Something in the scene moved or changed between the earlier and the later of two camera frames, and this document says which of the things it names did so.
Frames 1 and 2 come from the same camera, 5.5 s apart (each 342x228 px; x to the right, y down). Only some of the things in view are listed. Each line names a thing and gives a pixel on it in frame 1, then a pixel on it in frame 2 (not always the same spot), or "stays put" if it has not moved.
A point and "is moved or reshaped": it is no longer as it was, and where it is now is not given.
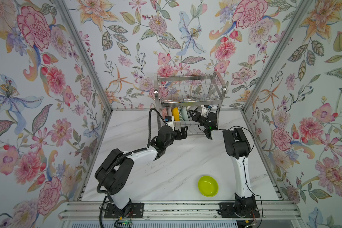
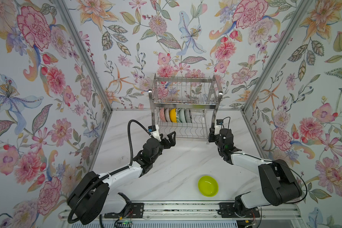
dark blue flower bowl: (190, 108) → (187, 115)
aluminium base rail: (94, 211) stays put
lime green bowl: (208, 186) stays put
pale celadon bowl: (185, 113) is moved or reshaped
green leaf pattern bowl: (179, 109) is moved or reshaped
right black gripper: (197, 117) → (212, 136)
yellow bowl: (175, 113) is moved or reshaped
